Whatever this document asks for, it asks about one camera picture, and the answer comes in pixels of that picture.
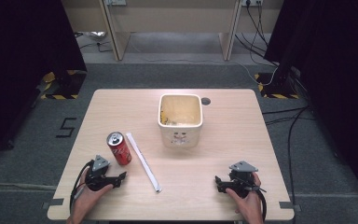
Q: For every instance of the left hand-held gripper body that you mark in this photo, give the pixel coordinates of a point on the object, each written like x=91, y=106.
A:
x=99, y=179

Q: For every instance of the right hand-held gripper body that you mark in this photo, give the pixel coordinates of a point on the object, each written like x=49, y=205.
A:
x=242, y=180

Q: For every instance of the long white paper wrapper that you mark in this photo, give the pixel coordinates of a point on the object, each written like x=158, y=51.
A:
x=143, y=161

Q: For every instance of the red soda can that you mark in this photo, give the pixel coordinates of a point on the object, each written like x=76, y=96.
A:
x=120, y=151

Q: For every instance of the cream square bin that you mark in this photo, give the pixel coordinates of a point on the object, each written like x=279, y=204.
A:
x=180, y=133

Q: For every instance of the person's left hand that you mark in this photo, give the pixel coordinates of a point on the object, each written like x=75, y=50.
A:
x=85, y=199

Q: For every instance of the person's right hand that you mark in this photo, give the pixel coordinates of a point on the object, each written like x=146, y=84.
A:
x=251, y=205

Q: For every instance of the grey tape strip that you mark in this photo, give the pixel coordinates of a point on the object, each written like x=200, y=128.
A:
x=289, y=206
x=53, y=202

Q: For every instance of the dark round table grommet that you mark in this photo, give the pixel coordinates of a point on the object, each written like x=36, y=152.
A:
x=205, y=101

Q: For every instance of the stand base with hazard tape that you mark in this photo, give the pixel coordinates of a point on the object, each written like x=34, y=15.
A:
x=71, y=87
x=276, y=90

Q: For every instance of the black curtain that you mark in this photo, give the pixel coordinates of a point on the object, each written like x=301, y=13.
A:
x=18, y=62
x=338, y=77

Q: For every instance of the white wall socket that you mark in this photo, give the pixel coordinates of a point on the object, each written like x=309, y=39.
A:
x=115, y=2
x=251, y=2

